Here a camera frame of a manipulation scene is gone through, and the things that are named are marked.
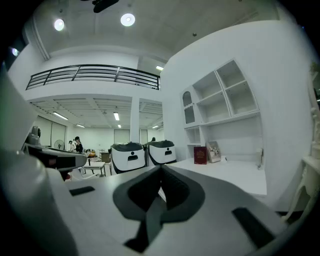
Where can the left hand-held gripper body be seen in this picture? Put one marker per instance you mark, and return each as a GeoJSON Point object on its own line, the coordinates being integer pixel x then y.
{"type": "Point", "coordinates": [60, 157]}

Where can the red book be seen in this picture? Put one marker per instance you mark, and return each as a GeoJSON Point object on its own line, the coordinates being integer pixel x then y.
{"type": "Point", "coordinates": [200, 155]}

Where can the white robot with black top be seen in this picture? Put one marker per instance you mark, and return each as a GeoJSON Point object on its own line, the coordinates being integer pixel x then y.
{"type": "Point", "coordinates": [127, 157]}
{"type": "Point", "coordinates": [162, 152]}

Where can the cardboard box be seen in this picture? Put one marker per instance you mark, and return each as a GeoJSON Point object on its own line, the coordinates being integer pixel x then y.
{"type": "Point", "coordinates": [105, 157]}

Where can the framed picture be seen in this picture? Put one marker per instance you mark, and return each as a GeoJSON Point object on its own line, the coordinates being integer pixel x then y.
{"type": "Point", "coordinates": [213, 151]}

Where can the white low table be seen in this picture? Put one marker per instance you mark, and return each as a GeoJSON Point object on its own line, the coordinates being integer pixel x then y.
{"type": "Point", "coordinates": [95, 165]}

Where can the ornate white side table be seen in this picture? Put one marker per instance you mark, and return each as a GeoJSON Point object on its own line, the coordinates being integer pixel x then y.
{"type": "Point", "coordinates": [305, 180]}

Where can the black balcony railing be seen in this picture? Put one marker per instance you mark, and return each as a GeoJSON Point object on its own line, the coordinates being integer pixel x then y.
{"type": "Point", "coordinates": [100, 75]}

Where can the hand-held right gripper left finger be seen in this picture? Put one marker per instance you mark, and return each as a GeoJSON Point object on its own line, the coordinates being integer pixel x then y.
{"type": "Point", "coordinates": [100, 212]}

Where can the green plant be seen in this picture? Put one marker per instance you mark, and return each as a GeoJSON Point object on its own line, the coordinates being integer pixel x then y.
{"type": "Point", "coordinates": [314, 68]}

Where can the standing fan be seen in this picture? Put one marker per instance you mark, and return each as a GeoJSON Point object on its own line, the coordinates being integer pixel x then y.
{"type": "Point", "coordinates": [59, 144]}

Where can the round ceiling lamp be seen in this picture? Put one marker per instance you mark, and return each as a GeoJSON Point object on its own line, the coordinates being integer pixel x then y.
{"type": "Point", "coordinates": [127, 19]}
{"type": "Point", "coordinates": [59, 24]}

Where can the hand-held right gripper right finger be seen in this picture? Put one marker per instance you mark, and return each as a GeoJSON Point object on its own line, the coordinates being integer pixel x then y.
{"type": "Point", "coordinates": [212, 225]}

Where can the white shelf cabinet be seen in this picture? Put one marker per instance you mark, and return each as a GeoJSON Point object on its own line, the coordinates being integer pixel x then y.
{"type": "Point", "coordinates": [225, 112]}

